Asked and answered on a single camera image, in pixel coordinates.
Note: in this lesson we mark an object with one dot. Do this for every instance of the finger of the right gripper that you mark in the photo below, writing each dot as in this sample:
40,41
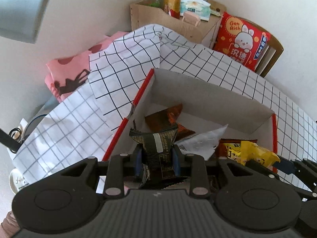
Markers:
285,165

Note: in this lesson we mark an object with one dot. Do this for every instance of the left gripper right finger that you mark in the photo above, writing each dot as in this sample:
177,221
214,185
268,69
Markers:
181,163

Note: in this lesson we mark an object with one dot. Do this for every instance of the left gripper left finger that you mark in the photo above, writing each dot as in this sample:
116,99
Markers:
133,165

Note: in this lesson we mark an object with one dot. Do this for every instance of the black snack packet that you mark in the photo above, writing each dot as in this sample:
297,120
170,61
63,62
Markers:
157,158

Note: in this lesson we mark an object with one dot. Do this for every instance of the white snack bag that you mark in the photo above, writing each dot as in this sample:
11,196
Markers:
203,144

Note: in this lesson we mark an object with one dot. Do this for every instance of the yellow small snack packet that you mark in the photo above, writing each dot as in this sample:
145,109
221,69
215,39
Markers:
251,151

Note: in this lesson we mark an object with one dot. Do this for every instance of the orange brown snack bag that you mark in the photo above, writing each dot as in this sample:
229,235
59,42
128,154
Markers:
167,118

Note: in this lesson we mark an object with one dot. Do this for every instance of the red yellow snack bag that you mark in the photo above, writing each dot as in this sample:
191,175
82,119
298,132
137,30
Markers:
231,148

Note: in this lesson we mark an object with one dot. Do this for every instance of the red white cardboard box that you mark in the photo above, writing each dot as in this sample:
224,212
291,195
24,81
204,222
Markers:
206,107

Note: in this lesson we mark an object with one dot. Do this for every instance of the white black grid tablecloth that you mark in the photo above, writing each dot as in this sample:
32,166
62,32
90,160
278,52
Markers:
85,123

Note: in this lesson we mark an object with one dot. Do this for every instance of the pink patterned cloth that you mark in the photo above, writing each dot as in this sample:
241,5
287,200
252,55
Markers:
68,74

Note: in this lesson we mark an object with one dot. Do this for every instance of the wooden chair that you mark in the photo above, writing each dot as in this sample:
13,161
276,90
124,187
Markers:
270,54

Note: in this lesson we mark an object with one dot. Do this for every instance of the red rabbit cushion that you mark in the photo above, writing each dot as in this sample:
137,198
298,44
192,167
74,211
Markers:
241,40

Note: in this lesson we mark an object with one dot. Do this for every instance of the wooden side cabinet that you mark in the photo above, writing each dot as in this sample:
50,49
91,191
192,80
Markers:
205,33

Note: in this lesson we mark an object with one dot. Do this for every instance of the pink small object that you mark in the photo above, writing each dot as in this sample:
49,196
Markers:
191,18

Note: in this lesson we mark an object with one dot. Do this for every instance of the tissue box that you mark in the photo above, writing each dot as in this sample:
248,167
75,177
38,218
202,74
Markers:
199,7

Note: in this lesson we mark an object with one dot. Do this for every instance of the orange drink bottle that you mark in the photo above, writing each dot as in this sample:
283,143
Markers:
172,7

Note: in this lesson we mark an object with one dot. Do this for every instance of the metal lamp shade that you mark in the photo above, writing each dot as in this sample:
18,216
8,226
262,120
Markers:
21,19

